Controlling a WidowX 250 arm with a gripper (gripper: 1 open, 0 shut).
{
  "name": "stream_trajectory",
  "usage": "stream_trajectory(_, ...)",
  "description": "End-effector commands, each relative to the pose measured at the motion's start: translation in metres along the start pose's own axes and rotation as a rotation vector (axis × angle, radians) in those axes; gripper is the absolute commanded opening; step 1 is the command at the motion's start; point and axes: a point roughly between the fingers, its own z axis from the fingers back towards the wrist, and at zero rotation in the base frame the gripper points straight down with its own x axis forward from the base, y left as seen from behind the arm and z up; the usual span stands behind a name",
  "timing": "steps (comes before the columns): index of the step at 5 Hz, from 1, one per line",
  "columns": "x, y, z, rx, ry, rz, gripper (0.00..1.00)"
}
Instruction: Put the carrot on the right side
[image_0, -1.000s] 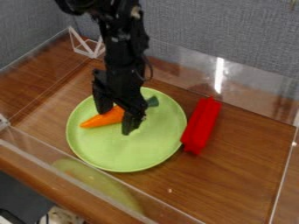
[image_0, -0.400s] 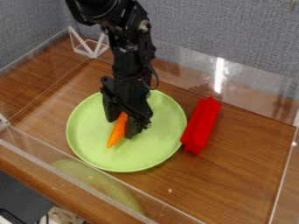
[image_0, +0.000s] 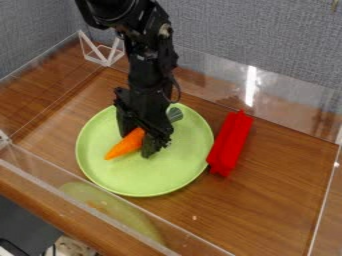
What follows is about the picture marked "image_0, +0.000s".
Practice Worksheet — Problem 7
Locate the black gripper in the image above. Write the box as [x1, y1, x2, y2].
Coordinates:
[113, 83, 173, 158]

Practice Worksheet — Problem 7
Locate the green round plate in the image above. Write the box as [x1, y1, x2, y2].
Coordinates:
[75, 103, 214, 197]

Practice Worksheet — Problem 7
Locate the red folded cloth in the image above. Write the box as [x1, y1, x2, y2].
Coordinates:
[205, 110, 252, 177]

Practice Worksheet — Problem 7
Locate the orange toy carrot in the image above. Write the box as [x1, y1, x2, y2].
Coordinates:
[103, 106, 184, 161]

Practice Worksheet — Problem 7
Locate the clear acrylic corner bracket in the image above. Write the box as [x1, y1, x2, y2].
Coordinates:
[77, 30, 125, 67]

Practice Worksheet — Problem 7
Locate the clear acrylic enclosure wall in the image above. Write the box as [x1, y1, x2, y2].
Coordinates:
[0, 36, 342, 256]

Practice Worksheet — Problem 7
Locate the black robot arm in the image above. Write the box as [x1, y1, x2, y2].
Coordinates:
[75, 0, 180, 158]

